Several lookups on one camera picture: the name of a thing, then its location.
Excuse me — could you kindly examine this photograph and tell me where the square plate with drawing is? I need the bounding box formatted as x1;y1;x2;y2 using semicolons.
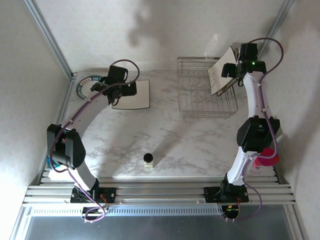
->
207;46;239;97

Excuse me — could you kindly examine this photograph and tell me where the plain white square plate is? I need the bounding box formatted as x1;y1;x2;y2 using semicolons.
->
111;79;151;111

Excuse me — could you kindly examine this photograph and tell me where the round green-rimmed plate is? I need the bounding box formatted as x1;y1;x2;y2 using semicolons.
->
75;74;111;101

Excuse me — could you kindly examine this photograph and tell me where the square plate brown rim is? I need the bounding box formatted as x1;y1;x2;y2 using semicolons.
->
216;41;241;97

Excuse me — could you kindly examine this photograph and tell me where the glass jar black lid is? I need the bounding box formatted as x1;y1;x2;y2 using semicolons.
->
143;152;155;171

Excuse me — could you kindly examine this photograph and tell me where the red plastic cup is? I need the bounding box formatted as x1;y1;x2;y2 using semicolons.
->
252;147;280;169

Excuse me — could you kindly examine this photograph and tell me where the teal plastic object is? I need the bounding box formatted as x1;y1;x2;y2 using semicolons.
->
46;156;62;171

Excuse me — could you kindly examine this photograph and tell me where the grey metal panel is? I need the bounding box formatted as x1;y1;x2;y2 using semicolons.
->
9;204;308;240

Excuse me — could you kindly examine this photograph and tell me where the metal wire dish rack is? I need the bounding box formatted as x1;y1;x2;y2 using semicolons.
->
176;56;239;119

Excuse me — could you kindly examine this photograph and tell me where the aluminium frame post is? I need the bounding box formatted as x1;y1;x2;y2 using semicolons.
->
246;0;297;77
23;0;77;79

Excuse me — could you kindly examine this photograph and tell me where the aluminium frame beam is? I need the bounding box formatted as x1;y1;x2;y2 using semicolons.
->
22;174;298;207

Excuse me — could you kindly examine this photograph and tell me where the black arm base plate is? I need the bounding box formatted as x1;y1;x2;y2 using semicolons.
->
203;186;250;203
69;186;118;204

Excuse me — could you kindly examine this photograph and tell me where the slotted metal cable duct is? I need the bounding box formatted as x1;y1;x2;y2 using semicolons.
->
29;202;225;217

